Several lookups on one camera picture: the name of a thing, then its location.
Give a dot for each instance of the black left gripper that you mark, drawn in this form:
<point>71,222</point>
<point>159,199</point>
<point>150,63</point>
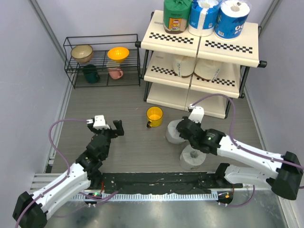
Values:
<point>118,125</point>

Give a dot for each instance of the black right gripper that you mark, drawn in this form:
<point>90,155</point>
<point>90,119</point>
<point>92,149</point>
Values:
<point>199,124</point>

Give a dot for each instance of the grey roll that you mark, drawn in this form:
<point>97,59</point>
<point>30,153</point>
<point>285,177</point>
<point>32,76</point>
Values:
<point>191,159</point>
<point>172,135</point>

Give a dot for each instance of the grey roll front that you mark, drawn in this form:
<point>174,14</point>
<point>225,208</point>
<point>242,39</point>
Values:
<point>191,159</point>

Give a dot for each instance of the cream roll front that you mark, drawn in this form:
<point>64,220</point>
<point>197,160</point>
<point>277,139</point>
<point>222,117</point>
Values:
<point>207,69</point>

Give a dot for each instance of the cream roll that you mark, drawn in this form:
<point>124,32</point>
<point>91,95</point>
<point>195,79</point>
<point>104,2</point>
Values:
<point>207,69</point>
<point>183,66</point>

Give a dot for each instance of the white roll blue base wrap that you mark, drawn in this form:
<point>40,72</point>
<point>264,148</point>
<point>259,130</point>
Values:
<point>231,18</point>

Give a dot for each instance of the blue striped plastic-wrapped roll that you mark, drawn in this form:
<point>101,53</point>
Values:
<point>203,17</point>

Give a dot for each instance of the green paper towel roll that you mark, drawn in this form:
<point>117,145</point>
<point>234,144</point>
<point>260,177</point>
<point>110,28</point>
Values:
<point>176,15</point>

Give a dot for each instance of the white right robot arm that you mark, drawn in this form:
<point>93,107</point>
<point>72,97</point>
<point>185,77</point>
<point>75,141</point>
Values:
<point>280,173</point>

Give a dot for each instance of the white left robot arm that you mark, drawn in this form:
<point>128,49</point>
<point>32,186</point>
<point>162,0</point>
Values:
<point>35,209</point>

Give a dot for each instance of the cream three-tier shelf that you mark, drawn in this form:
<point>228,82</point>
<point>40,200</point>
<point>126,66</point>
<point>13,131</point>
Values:
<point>165,88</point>

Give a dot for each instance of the yellow mug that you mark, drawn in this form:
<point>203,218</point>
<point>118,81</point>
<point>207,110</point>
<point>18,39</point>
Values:
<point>154,117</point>

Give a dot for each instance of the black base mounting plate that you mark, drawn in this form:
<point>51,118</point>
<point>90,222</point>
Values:
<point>159,183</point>

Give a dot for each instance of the dark green mug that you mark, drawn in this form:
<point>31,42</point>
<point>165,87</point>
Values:
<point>90,73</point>

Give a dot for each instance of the pink mug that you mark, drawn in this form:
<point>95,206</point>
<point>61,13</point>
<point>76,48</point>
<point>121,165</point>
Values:
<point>114,70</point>

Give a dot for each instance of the orange bowl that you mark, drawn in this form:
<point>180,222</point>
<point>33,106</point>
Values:
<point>118,54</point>

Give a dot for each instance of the beige ceramic bowl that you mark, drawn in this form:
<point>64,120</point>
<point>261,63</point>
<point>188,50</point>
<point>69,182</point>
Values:
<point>82,53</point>

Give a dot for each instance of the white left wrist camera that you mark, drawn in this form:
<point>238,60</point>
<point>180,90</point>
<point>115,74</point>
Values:
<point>98,122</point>

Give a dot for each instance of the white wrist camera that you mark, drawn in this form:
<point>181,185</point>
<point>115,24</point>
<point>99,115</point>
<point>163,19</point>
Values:
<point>196,113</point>
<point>98,122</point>

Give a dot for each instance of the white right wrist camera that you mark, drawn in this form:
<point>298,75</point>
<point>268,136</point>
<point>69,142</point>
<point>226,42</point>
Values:
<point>196,113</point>

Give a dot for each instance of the black wire rack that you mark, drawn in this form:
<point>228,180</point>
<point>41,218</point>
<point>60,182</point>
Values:
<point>131,67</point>

